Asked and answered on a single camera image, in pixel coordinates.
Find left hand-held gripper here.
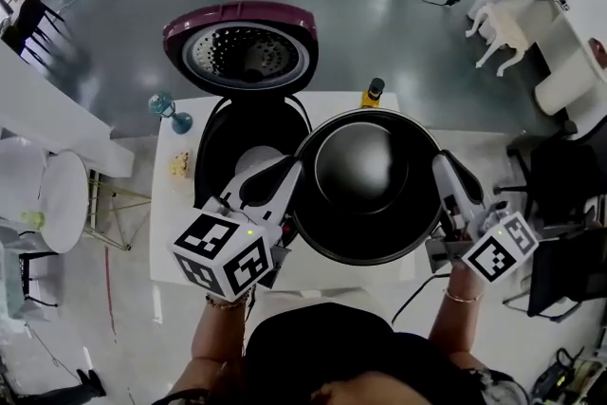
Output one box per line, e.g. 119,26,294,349
171,154,305,303

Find person's light trousers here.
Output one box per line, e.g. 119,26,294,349
258,288,395,328

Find person's face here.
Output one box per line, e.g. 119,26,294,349
322,372,428,405

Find teal lantern lamp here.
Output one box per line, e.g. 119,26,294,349
148,91,194,137

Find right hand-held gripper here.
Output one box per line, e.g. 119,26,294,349
424,150,542,285

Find person's left forearm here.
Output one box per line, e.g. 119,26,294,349
165,293,250,399

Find black dining chair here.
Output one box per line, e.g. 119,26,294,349
0,23,29,59
18,0,65,39

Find white round side table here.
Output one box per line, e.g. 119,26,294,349
40,150,153,255

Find white ornate stool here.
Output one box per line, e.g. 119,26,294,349
464,3,530,77

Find black pot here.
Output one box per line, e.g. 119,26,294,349
292,108,446,267

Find yellow popcorn pile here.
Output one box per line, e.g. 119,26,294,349
168,149,193,179

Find black cable bundle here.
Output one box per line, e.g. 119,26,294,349
530,345,589,405

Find pale green bottle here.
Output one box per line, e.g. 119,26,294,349
18,209,47,231

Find pale teal storage box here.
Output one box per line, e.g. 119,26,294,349
0,246,28,323

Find black office chair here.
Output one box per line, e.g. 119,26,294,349
502,227,607,323
492,118,607,233

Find person's dark top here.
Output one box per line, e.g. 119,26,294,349
244,303,485,405

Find black frame chair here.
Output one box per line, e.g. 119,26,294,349
18,250,61,308

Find beaded gold bracelet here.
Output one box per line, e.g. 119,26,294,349
204,291,250,312

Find maroon rice cooker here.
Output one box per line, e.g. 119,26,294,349
162,0,318,252

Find thin gold bracelet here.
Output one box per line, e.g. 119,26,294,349
443,287,485,304

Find person's right forearm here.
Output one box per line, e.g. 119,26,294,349
429,263,486,357

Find yellow oil bottle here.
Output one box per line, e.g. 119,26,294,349
359,78,386,110

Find white column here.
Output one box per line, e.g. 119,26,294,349
0,40,137,179

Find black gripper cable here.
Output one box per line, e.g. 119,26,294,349
391,272,451,326

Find white console table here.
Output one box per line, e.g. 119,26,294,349
533,0,607,138

